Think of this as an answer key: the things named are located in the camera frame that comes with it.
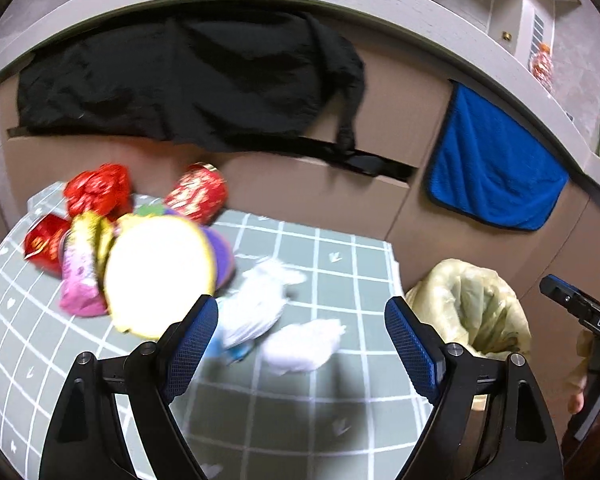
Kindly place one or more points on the white panel door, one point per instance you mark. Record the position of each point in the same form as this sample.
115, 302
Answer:
522, 10

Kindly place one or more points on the beige wooden cabinet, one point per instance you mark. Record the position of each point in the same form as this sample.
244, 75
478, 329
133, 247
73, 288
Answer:
405, 125

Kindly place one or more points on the white tissue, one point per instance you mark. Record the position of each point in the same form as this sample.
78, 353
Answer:
302, 345

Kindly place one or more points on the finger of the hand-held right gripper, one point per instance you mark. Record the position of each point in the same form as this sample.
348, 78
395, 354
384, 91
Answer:
575, 305

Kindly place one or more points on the black cloth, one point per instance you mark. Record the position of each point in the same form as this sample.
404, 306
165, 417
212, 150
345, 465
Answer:
180, 80

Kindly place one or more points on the orange bagged item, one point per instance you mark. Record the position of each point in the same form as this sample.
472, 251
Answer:
542, 66

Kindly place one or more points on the bin with yellow bag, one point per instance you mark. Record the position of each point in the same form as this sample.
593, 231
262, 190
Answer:
472, 310

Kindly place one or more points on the white crumpled plastic wrapper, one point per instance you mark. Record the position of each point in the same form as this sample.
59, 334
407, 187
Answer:
257, 305

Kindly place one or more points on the pink snack packet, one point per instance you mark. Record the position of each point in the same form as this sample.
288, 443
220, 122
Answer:
82, 272

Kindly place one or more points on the green grid mat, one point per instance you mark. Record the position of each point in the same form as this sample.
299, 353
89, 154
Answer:
330, 280

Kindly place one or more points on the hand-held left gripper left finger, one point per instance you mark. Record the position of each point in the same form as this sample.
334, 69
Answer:
190, 345

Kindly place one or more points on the person's right hand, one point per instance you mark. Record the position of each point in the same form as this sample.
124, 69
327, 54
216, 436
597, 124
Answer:
579, 394

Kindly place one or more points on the red snack packet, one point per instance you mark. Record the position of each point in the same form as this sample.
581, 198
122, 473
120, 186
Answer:
197, 199
45, 242

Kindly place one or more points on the purple snack packet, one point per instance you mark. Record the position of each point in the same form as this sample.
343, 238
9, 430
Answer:
222, 255

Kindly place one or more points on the yellow snack packet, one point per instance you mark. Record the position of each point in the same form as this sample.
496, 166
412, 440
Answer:
157, 275

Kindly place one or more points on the blue towel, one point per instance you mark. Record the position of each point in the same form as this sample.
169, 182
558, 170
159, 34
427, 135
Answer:
495, 165

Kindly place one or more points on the red plastic bag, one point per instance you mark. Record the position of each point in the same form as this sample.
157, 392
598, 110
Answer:
97, 192

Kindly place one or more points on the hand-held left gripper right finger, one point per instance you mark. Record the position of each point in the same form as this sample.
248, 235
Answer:
412, 347

